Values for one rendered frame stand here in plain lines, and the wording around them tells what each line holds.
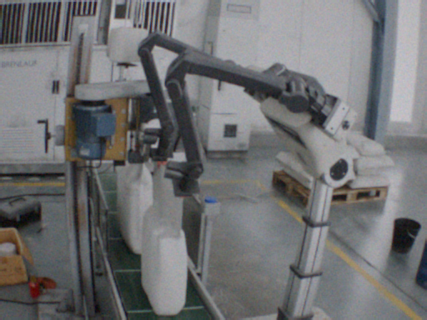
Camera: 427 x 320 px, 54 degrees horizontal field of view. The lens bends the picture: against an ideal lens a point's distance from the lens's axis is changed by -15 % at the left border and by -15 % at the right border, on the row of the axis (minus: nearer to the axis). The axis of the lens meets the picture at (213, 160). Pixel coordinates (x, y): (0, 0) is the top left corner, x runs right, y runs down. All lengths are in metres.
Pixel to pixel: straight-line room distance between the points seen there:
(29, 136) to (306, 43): 4.30
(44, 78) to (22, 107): 0.40
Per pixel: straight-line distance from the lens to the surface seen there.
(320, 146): 1.75
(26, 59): 5.00
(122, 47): 2.08
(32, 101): 5.05
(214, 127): 6.16
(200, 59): 1.45
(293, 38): 7.11
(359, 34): 7.81
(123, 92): 2.17
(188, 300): 2.43
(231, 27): 6.06
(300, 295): 2.20
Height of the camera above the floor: 1.71
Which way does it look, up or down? 16 degrees down
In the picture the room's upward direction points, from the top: 5 degrees clockwise
